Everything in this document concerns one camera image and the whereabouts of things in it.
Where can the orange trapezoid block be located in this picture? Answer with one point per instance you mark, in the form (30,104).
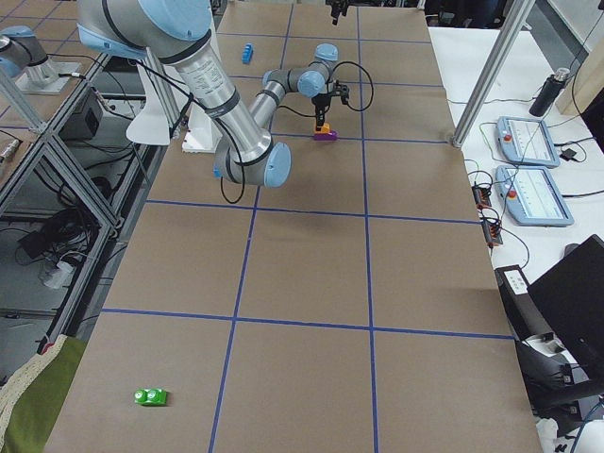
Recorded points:
(322,129)

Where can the purple trapezoid block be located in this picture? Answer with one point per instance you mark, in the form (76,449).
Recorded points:
(326,136)

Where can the long blue block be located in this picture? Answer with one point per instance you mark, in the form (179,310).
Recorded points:
(247,53)

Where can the white plastic chair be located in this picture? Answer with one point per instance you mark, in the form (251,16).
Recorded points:
(160,119)

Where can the orange black connector module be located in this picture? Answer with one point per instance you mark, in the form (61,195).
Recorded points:
(482,197)
(492,233)

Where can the far teach pendant tablet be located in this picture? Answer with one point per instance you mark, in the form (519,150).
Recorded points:
(526,141)

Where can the teach pendant tablet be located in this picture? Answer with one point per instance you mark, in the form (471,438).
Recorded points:
(526,141)
(529,194)

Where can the near teach pendant tablet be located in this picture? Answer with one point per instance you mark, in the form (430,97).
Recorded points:
(529,194)

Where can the black water bottle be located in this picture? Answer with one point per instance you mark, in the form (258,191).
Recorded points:
(550,90)

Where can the small black adapter box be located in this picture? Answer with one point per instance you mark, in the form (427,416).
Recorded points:
(568,155)

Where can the green double block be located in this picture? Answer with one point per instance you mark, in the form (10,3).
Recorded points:
(150,397)

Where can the green cloth with lace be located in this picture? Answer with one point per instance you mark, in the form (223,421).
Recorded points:
(33,396)

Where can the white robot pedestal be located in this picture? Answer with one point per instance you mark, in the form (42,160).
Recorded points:
(202,136)

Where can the aluminium frame post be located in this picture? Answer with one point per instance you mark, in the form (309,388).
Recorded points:
(504,42)

